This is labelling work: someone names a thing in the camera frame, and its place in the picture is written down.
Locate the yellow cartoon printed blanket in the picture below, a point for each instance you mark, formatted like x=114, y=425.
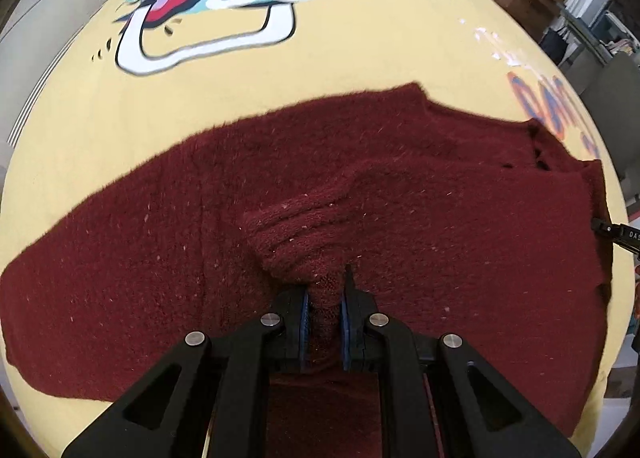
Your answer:
x=350, y=58

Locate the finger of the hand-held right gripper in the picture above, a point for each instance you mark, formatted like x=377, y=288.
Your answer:
x=617, y=233

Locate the dark red knit sweater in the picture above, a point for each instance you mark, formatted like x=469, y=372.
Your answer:
x=440, y=218

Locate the grey chair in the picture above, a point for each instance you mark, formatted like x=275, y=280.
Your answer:
x=617, y=88

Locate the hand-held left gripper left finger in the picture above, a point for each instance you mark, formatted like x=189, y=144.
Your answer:
x=303, y=325

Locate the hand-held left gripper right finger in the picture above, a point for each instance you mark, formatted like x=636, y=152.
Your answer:
x=344, y=333

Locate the dark bag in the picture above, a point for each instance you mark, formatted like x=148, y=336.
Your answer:
x=556, y=45

